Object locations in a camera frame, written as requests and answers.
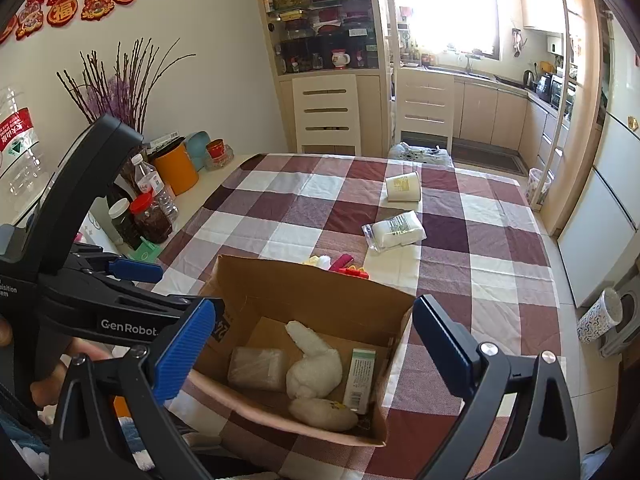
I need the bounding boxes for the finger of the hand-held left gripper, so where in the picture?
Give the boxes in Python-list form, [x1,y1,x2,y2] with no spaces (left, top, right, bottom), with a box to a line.
[75,252,165,285]

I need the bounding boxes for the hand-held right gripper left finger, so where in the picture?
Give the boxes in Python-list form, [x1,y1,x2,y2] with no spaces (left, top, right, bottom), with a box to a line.
[50,297,223,480]

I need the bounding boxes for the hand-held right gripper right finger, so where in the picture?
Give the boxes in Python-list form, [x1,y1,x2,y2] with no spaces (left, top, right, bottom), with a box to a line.
[412,294,581,480]

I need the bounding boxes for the clear plastic container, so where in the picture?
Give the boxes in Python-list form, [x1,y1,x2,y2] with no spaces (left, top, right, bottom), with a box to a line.
[228,346,287,392]

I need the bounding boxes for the green white carton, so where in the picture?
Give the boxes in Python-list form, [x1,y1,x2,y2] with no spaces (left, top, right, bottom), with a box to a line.
[343,349,377,414]

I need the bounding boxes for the pink red plastic toy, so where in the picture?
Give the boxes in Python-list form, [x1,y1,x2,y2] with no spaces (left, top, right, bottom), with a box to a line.
[330,255,371,279]

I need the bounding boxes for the cotton pads bag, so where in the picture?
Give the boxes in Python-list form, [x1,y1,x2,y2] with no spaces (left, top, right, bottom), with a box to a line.
[361,210,427,254]

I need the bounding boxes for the white plush rabbit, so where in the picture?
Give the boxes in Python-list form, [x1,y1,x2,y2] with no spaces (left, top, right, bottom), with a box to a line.
[285,321,344,401]

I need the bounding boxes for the cardboard box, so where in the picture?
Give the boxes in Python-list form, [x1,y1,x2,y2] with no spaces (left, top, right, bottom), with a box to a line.
[192,254,416,447]

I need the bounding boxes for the white oval plush toy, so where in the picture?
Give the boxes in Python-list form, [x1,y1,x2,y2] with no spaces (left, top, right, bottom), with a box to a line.
[289,398,359,431]

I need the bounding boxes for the white paper cup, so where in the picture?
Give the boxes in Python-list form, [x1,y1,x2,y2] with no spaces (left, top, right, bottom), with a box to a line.
[385,171,422,203]

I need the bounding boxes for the cream desktop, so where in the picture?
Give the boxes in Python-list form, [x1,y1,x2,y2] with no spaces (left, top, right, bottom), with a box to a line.
[75,152,261,281]

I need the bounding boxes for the person's left hand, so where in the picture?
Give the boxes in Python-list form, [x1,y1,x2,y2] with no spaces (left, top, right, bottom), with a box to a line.
[29,337,115,407]

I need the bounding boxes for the green phone stand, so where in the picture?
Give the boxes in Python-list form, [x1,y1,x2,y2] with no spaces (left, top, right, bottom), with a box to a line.
[134,237,161,263]

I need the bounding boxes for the dark jar white lid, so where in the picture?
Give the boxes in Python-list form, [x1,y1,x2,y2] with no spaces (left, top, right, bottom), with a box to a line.
[109,198,143,250]

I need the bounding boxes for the red lid jar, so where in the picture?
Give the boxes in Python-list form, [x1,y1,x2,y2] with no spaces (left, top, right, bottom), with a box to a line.
[129,192,173,243]

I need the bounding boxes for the white water dispenser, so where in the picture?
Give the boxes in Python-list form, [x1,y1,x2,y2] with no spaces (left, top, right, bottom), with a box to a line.
[75,210,118,253]

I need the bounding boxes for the clear water bottle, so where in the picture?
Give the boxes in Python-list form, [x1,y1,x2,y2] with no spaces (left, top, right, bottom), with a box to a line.
[132,154,178,221]

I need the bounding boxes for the orange canister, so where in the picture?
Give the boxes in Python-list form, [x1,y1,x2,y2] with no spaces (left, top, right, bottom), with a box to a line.
[150,141,200,196]

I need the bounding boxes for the flat striped carton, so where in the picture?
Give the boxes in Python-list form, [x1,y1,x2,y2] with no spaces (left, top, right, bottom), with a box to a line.
[142,132,185,150]

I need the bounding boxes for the glass bowl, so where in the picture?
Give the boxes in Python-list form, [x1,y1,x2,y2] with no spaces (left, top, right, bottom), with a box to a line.
[202,144,235,170]

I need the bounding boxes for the light blue cup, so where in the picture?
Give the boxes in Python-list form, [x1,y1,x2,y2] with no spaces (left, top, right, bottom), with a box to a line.
[186,131,211,171]

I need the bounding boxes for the blue white fleece clothing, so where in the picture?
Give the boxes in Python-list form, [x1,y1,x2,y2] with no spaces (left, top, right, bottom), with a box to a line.
[0,395,151,480]

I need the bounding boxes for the large clear water jug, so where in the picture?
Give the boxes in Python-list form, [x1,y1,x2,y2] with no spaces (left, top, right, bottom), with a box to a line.
[0,87,56,201]

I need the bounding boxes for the patterned white cup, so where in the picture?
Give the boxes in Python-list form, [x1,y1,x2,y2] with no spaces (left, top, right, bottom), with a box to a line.
[577,287,623,343]

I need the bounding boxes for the dried purple flower branches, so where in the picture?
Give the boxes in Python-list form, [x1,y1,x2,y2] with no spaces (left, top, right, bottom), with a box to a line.
[56,37,196,133]

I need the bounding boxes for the small waste bin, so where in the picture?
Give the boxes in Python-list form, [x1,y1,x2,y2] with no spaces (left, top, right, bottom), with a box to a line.
[527,167,552,206]

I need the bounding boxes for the grey plastic stool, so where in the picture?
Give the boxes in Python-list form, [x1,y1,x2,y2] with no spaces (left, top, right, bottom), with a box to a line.
[597,280,640,358]

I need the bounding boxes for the plaid tablecloth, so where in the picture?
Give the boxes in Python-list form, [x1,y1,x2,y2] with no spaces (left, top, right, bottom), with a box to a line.
[135,152,568,480]

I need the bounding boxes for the dark floor rug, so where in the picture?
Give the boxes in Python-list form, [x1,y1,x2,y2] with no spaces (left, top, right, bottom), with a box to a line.
[400,132,526,176]

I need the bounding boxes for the white plastic bag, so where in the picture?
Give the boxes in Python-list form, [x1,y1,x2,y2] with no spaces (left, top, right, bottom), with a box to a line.
[387,142,453,166]

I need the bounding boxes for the white refrigerator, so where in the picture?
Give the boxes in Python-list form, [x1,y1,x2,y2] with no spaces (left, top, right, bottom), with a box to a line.
[557,105,640,308]

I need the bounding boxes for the cream kitchen cabinets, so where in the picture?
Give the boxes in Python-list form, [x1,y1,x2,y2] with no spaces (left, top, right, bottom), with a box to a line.
[452,72,568,176]

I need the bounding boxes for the white slatted chair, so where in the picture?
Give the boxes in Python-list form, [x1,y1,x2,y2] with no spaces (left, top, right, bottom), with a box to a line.
[292,74,362,157]
[395,69,455,153]

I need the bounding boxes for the cream display cabinet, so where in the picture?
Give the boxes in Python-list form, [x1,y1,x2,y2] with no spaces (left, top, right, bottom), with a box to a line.
[252,0,388,153]

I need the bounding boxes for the shelves of storage jars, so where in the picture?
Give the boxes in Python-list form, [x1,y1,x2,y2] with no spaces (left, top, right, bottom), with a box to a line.
[265,0,381,73]

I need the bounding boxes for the kitchen window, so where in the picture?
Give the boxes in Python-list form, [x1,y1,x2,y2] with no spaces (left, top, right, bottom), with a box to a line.
[390,0,501,61]

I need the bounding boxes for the red paper wall decorations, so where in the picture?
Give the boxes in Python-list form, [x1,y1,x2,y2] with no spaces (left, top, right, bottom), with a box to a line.
[0,0,186,43]

